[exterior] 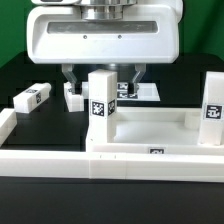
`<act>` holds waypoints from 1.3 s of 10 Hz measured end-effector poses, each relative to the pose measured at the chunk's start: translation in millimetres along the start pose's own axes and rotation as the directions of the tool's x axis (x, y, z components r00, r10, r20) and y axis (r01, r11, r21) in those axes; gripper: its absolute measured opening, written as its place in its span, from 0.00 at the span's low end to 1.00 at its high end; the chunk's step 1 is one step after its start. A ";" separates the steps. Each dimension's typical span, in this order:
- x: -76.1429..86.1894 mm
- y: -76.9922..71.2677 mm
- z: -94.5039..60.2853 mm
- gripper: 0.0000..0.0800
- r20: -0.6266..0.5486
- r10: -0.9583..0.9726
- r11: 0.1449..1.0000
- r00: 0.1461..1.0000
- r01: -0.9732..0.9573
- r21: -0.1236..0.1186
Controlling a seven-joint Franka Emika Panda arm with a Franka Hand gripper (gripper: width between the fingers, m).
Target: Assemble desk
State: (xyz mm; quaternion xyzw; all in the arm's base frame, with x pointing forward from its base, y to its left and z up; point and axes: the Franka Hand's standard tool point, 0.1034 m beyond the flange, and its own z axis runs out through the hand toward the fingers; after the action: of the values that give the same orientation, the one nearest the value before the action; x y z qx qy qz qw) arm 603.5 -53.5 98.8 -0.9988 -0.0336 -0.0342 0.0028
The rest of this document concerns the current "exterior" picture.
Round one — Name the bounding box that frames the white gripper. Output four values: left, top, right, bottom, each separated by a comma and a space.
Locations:
27, 2, 180, 94

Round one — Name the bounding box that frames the white desk top tray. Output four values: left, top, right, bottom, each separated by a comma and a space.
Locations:
86, 107, 224, 156

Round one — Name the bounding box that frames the white marker base sheet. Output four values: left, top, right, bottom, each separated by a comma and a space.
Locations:
81, 81, 161, 102

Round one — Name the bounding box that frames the white U-shaped obstacle frame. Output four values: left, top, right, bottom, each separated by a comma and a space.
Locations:
0, 108, 224, 184

